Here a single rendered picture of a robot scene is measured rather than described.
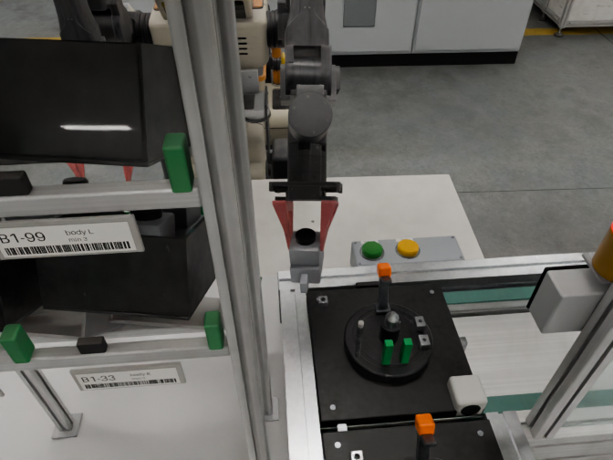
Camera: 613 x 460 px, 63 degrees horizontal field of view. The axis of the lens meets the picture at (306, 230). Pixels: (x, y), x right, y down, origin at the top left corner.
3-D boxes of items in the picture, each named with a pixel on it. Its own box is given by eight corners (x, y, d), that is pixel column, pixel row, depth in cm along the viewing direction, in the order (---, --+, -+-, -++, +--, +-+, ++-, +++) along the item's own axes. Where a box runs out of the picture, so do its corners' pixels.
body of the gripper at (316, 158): (339, 194, 70) (340, 141, 69) (267, 194, 71) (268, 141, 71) (342, 196, 76) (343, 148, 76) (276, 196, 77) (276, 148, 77)
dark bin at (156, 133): (131, 116, 59) (127, 49, 57) (241, 121, 58) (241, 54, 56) (-47, 156, 32) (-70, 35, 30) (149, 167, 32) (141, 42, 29)
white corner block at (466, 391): (443, 389, 77) (448, 375, 74) (472, 387, 77) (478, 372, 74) (452, 418, 73) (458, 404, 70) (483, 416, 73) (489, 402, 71)
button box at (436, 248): (349, 261, 103) (351, 239, 99) (449, 255, 104) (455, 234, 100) (354, 287, 98) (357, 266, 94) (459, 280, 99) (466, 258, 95)
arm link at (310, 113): (337, 68, 75) (280, 67, 75) (347, 42, 63) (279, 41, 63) (337, 149, 75) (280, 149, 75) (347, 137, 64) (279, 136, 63)
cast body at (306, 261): (296, 255, 80) (293, 219, 75) (324, 256, 79) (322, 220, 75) (288, 292, 73) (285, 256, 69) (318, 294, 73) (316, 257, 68)
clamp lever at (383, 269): (375, 304, 83) (376, 262, 80) (387, 303, 83) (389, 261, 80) (379, 315, 79) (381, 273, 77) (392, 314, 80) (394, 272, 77)
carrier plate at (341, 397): (306, 297, 90) (306, 290, 88) (437, 289, 91) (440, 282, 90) (320, 428, 72) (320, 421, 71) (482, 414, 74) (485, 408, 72)
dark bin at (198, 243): (159, 217, 70) (156, 165, 68) (251, 223, 69) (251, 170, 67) (42, 309, 43) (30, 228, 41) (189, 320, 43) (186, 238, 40)
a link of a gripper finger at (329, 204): (335, 253, 70) (336, 185, 69) (285, 252, 71) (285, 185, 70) (338, 249, 76) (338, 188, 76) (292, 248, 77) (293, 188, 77)
